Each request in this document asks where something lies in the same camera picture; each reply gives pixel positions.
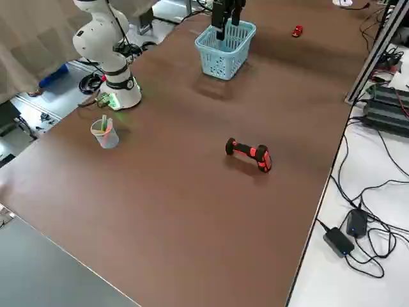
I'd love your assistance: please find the black cable coil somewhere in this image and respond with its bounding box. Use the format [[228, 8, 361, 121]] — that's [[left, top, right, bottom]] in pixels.
[[79, 72, 106, 96]]

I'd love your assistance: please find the pink marker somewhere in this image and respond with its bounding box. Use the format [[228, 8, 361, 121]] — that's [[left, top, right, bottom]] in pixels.
[[105, 117, 114, 145]]

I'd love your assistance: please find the clear plastic cup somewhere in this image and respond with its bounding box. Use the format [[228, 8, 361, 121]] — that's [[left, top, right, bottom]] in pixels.
[[90, 118, 120, 150]]

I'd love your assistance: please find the light blue plastic basket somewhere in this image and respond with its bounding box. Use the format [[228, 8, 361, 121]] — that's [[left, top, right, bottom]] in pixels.
[[194, 20, 258, 81]]

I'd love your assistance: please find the black finned power supply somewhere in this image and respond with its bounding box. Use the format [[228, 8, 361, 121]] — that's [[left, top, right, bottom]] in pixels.
[[367, 83, 409, 108], [362, 98, 409, 139]]

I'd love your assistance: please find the aluminium frame post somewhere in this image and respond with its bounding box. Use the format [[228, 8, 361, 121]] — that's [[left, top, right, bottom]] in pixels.
[[344, 0, 409, 105]]

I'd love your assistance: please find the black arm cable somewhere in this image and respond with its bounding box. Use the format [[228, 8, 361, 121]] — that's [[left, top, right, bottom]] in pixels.
[[104, 0, 143, 65]]

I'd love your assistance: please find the black adapter cable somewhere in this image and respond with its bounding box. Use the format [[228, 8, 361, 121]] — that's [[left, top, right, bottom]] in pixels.
[[314, 178, 409, 279]]

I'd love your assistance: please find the grey power adapter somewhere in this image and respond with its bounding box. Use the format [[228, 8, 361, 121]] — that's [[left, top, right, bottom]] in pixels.
[[323, 226, 355, 258]]

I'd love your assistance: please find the beige curtain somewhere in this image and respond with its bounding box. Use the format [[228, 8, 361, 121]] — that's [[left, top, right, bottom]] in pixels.
[[0, 0, 160, 105]]

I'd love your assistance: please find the black power adapter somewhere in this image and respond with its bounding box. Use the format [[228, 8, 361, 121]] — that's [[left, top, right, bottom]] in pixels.
[[346, 208, 369, 239]]

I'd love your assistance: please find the blue floor tool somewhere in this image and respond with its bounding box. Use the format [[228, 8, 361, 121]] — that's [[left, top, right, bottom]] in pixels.
[[38, 62, 70, 90]]

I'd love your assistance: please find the orange black barcode scanner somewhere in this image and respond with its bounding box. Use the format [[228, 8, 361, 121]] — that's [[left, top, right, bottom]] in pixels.
[[225, 137, 273, 174]]

